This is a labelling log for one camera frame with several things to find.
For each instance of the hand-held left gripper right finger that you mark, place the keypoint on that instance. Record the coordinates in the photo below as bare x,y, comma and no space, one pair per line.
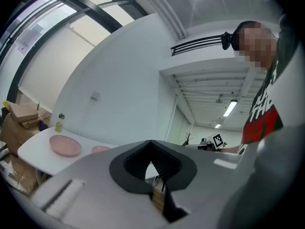
209,175

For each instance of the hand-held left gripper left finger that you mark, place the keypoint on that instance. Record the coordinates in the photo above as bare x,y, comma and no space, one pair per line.
102,197

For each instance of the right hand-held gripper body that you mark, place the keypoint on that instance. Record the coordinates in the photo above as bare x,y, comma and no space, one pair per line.
217,140

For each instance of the pink big plate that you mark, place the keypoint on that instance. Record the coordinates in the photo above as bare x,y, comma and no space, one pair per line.
101,148
65,145

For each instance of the person's right forearm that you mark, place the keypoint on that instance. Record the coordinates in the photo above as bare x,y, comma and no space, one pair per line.
230,149

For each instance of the ceiling tube light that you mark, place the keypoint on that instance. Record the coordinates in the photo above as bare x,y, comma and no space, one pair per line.
230,108
218,125

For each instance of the dark coat rack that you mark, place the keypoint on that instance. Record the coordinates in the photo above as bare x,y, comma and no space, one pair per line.
188,139

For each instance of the person's dark printed t-shirt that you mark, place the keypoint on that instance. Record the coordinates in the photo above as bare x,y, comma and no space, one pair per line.
262,118

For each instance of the taped cardboard box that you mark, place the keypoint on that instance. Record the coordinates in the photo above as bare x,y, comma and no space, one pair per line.
21,175

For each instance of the dark blue cloth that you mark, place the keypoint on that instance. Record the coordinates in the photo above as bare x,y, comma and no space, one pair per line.
44,125

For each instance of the black air vent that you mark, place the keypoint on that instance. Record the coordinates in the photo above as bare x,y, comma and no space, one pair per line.
197,45

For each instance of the person's head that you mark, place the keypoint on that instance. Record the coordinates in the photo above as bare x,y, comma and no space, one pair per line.
255,44

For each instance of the large brown cardboard box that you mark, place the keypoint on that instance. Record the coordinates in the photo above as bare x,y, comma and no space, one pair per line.
16,135

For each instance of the small brown cardboard box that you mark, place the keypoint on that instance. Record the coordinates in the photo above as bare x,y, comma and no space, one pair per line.
23,112

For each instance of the white paper notice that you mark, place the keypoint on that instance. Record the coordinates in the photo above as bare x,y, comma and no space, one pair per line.
23,42

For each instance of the black head-worn camera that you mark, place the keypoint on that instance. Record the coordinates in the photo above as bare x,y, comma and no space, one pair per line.
226,40

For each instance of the white wall pipes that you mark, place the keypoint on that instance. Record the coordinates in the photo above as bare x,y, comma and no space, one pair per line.
171,11

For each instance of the black window frame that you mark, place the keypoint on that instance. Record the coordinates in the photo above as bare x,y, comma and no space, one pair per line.
95,8

